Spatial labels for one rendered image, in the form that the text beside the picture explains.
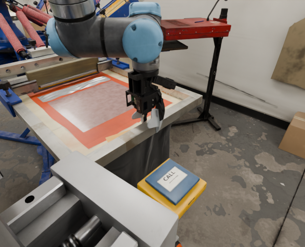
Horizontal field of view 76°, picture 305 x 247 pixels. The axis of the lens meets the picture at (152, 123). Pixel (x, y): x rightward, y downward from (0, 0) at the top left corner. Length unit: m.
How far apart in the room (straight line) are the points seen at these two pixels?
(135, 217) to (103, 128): 0.56
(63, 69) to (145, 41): 0.73
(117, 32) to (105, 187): 0.29
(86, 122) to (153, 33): 0.47
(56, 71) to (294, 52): 2.08
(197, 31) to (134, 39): 1.40
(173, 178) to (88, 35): 0.37
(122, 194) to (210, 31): 1.71
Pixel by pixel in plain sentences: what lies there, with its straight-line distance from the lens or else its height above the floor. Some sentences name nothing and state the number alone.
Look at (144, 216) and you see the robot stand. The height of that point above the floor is 1.21.
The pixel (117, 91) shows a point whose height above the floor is 0.96.
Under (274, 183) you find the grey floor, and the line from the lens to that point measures 2.01.
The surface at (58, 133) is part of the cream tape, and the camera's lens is 0.74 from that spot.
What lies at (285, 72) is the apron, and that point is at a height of 0.65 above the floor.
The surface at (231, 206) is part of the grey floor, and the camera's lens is 1.72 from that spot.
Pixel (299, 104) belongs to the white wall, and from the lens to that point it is 2.60.
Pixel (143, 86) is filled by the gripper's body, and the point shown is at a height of 1.14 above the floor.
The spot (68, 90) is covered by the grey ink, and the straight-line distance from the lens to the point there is 1.02.
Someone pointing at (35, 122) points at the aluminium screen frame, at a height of 0.99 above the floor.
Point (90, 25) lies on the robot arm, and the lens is 0.41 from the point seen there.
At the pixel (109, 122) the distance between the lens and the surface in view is 0.73.
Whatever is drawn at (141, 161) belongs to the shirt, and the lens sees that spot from 0.89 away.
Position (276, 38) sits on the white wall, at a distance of 2.49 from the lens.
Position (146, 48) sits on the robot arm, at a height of 1.27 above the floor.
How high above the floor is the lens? 1.36
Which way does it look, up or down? 35 degrees down
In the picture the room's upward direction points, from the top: straight up
